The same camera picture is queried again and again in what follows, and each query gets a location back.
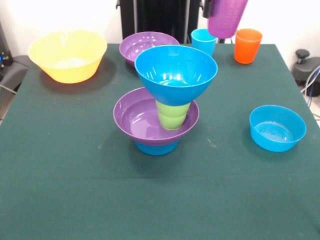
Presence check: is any small blue bowl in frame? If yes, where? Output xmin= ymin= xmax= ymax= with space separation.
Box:
xmin=249 ymin=104 xmax=307 ymax=153
xmin=133 ymin=139 xmax=180 ymax=156

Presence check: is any yellow bowl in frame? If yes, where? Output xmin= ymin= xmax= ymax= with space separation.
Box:
xmin=27 ymin=29 xmax=108 ymax=84

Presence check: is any white cable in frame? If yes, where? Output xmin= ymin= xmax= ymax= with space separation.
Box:
xmin=300 ymin=82 xmax=320 ymax=95
xmin=0 ymin=83 xmax=17 ymax=95

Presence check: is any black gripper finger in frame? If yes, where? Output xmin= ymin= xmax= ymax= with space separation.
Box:
xmin=202 ymin=0 xmax=214 ymax=19

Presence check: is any dark green tablecloth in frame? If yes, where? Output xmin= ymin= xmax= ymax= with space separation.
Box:
xmin=0 ymin=43 xmax=320 ymax=240

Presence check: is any purple bowl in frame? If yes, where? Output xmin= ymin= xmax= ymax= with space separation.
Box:
xmin=118 ymin=31 xmax=181 ymax=68
xmin=113 ymin=86 xmax=201 ymax=147

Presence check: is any green cup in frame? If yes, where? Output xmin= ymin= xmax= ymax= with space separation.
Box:
xmin=155 ymin=99 xmax=193 ymax=118
xmin=157 ymin=112 xmax=189 ymax=132

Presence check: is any black electronic device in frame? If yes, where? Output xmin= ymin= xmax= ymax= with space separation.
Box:
xmin=0 ymin=21 xmax=14 ymax=67

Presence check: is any large deep blue bowl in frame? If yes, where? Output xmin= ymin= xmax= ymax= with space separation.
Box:
xmin=134 ymin=44 xmax=219 ymax=107

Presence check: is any black knobbed equipment base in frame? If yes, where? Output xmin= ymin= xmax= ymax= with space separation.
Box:
xmin=291 ymin=49 xmax=320 ymax=83

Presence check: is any orange cup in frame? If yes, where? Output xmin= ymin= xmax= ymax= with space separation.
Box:
xmin=234 ymin=28 xmax=264 ymax=65

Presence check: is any blue cup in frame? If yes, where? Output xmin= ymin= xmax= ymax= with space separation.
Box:
xmin=191 ymin=28 xmax=217 ymax=58

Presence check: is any blue cable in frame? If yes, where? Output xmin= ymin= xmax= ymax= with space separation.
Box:
xmin=305 ymin=65 xmax=320 ymax=106

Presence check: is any purple cup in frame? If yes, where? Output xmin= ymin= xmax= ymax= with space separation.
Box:
xmin=207 ymin=0 xmax=250 ymax=40

